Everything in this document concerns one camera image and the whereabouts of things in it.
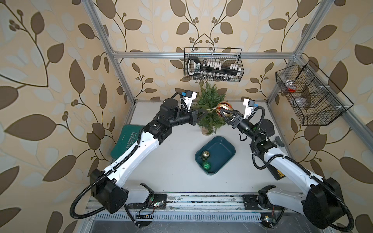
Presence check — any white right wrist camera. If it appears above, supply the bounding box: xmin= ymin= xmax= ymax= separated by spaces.
xmin=243 ymin=99 xmax=258 ymax=120

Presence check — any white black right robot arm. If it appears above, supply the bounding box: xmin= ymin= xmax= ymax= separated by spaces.
xmin=217 ymin=106 xmax=355 ymax=232

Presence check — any small green christmas tree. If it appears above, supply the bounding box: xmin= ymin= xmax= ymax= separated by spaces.
xmin=194 ymin=82 xmax=226 ymax=136

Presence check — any black flat box yellow label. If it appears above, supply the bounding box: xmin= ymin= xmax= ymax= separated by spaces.
xmin=267 ymin=165 xmax=285 ymax=181

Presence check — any side black wire basket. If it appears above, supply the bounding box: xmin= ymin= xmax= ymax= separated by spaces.
xmin=275 ymin=60 xmax=354 ymax=126

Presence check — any shiny gold ball ornament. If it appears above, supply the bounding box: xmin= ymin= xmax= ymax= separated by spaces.
xmin=201 ymin=150 xmax=210 ymax=161

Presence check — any red gold striped ornament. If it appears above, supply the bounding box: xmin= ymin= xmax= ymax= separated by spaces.
xmin=216 ymin=102 xmax=233 ymax=117

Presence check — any back black wire basket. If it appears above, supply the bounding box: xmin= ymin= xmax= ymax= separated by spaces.
xmin=184 ymin=47 xmax=244 ymax=82

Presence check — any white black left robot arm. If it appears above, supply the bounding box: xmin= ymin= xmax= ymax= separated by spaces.
xmin=70 ymin=99 xmax=207 ymax=219

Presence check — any green glitter ball ornament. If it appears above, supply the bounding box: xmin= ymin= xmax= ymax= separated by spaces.
xmin=202 ymin=161 xmax=211 ymax=171

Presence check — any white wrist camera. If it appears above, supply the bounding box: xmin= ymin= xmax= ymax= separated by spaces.
xmin=243 ymin=99 xmax=258 ymax=120
xmin=180 ymin=90 xmax=197 ymax=112

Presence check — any green book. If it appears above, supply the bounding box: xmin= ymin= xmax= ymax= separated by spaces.
xmin=110 ymin=124 xmax=143 ymax=160

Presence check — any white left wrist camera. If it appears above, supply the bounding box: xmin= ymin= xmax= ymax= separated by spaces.
xmin=180 ymin=90 xmax=197 ymax=112

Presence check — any teal plastic tray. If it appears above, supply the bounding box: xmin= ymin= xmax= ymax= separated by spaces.
xmin=195 ymin=136 xmax=236 ymax=175

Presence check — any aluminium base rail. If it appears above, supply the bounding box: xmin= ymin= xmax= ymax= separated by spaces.
xmin=84 ymin=191 xmax=324 ymax=213

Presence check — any small grey metal bracket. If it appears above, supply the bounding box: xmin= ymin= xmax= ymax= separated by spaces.
xmin=275 ymin=136 xmax=285 ymax=147

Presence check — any black socket tool set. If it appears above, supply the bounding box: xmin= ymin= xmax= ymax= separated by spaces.
xmin=185 ymin=56 xmax=244 ymax=76

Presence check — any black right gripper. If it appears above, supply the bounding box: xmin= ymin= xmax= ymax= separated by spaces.
xmin=222 ymin=107 xmax=259 ymax=143

